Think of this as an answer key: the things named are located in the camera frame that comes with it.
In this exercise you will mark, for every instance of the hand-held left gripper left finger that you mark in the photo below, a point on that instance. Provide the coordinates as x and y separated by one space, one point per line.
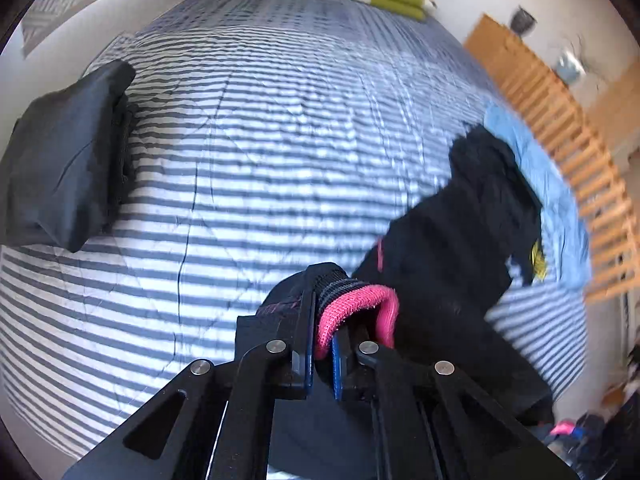
300 365

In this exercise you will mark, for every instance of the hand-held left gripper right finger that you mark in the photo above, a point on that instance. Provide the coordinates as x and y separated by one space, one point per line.
339 370

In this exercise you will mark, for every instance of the black pants with pink waistband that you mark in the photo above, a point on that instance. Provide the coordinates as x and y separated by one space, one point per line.
440 310

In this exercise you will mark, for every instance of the wooden slatted headboard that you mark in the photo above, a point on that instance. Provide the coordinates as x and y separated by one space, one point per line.
545 90

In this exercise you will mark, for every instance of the dark vase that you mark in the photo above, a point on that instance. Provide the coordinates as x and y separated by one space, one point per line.
523 21

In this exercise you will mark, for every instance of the potted plant in pale pot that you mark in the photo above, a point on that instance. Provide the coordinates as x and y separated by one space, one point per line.
570 65

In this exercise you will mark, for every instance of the black garment with yellow stripes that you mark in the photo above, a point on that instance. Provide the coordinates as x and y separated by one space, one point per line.
490 170

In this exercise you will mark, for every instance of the light blue denim garment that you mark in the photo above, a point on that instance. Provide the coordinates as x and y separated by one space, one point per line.
560 200

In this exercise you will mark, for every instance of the blue striped bedspread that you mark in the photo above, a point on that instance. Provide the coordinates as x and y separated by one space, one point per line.
250 160

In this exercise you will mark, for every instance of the folded dark grey pants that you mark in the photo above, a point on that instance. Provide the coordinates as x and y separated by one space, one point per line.
55 170

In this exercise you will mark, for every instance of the dark floor clutter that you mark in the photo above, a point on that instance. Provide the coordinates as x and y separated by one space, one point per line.
610 440

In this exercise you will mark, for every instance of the landscape wall hanging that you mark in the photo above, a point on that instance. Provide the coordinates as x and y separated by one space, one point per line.
65 5

